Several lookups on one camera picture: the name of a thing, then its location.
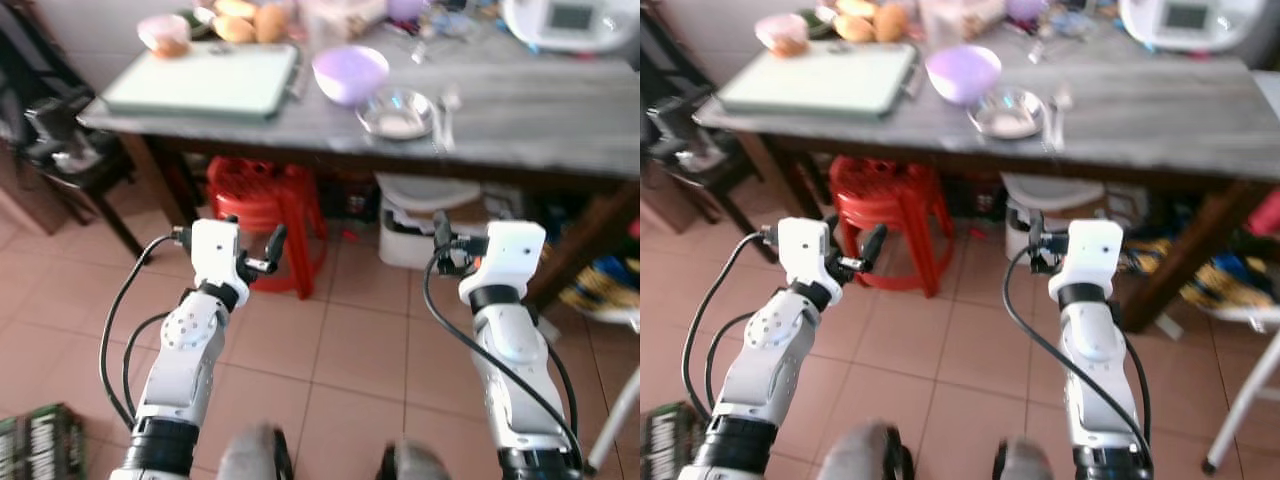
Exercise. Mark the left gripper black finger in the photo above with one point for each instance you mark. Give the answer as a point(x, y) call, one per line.
point(275, 245)
point(873, 245)

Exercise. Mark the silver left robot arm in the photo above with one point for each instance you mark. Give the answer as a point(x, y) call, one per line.
point(180, 370)
point(765, 370)

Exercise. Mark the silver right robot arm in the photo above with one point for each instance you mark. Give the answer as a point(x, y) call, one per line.
point(1095, 370)
point(510, 360)

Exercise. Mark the red plastic stool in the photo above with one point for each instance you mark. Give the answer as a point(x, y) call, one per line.
point(260, 195)
point(885, 195)

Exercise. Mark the stainless steel bowl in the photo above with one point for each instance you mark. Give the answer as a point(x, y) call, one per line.
point(1008, 118)
point(398, 118)

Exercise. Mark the yellow and blue bag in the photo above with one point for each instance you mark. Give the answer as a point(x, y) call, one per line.
point(1220, 280)
point(600, 285)

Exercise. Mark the dark wooden grey-topped table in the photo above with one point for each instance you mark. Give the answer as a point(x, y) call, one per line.
point(540, 110)
point(1160, 110)

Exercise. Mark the pale green cutting board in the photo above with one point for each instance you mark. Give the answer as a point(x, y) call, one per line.
point(815, 82)
point(200, 82)

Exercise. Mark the large purple plastic bowl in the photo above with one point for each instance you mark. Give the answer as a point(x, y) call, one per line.
point(350, 72)
point(963, 72)

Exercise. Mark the pink fluffy item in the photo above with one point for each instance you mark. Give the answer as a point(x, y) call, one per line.
point(635, 228)
point(1265, 212)

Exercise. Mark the grey robot left leg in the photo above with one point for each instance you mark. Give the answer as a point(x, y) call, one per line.
point(250, 455)
point(865, 455)

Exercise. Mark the grey robot leg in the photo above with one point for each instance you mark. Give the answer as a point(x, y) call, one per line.
point(250, 455)
point(412, 465)
point(1025, 462)
point(865, 455)

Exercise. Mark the grey robot right leg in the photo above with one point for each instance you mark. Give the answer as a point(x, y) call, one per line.
point(412, 465)
point(1025, 462)

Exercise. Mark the black metal rack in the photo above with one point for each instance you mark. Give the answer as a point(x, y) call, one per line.
point(60, 140)
point(680, 140)

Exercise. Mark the brown bread roll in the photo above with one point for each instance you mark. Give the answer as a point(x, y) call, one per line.
point(857, 8)
point(271, 22)
point(236, 8)
point(891, 22)
point(855, 28)
point(234, 29)

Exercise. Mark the small purple bowl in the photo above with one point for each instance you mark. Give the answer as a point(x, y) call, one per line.
point(1026, 8)
point(406, 8)

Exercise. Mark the clear plastic food container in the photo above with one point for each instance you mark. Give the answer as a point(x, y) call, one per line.
point(345, 15)
point(960, 15)

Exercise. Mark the small pink bowl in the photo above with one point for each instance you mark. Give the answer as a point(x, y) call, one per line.
point(782, 35)
point(163, 35)

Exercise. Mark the white kitchen appliance with display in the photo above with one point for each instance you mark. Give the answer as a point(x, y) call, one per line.
point(1185, 25)
point(570, 25)

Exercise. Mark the dark green crate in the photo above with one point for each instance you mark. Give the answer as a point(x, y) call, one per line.
point(672, 445)
point(40, 445)

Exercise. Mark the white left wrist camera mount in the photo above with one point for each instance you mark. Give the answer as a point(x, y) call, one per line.
point(215, 255)
point(803, 250)

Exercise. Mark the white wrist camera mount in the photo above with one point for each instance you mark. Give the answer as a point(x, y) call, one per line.
point(1088, 255)
point(803, 250)
point(215, 255)
point(512, 255)

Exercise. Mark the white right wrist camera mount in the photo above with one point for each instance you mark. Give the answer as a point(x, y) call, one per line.
point(512, 255)
point(1088, 255)

